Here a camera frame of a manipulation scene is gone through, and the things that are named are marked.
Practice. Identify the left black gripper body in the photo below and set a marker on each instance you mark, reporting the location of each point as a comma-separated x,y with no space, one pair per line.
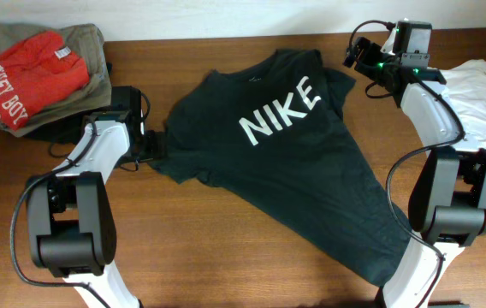
146,146

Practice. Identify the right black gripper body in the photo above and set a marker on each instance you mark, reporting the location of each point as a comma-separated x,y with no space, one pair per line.
373,64

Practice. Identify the dark green Nike t-shirt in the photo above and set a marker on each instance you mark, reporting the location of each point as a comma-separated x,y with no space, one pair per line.
274,135

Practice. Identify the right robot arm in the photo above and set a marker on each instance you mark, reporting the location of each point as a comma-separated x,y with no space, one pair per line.
447,206

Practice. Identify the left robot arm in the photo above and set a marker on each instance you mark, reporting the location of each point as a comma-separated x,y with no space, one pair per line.
70,224

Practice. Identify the black folded garment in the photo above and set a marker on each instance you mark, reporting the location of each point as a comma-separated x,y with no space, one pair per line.
67,130

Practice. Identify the olive folded garment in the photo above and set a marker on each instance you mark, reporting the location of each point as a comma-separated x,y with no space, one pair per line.
85,40

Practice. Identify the red folded printed shirt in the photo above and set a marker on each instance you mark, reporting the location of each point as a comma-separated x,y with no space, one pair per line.
35,73

